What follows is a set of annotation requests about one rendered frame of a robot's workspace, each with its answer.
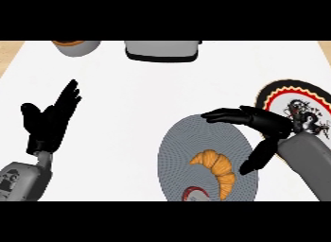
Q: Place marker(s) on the grey appliance with black base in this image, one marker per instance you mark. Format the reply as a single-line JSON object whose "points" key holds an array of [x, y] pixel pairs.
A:
{"points": [[162, 49]]}

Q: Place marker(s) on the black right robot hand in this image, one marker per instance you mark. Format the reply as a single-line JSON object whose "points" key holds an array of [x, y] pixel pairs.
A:
{"points": [[263, 121]]}

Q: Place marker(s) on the dragon print plate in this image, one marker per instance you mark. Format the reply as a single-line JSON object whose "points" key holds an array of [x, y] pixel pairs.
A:
{"points": [[307, 110]]}

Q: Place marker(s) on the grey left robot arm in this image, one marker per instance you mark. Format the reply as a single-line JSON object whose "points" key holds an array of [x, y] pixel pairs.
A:
{"points": [[20, 181]]}

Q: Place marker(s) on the red rimmed can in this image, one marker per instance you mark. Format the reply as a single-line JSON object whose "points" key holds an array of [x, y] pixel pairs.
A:
{"points": [[196, 194]]}

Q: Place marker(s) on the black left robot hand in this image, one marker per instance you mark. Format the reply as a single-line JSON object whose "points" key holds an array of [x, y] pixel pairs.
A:
{"points": [[49, 121]]}

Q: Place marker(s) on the grey round placemat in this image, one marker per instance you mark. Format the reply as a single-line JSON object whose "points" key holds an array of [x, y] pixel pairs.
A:
{"points": [[204, 138]]}

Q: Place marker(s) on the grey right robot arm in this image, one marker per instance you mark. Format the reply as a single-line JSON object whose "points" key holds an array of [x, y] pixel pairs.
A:
{"points": [[312, 167]]}

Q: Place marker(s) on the grey cup with orange inside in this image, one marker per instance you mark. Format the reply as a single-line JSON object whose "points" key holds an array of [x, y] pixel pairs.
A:
{"points": [[77, 47]]}

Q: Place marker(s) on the golden croissant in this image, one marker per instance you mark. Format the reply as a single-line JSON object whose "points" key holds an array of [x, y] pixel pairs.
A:
{"points": [[218, 167]]}

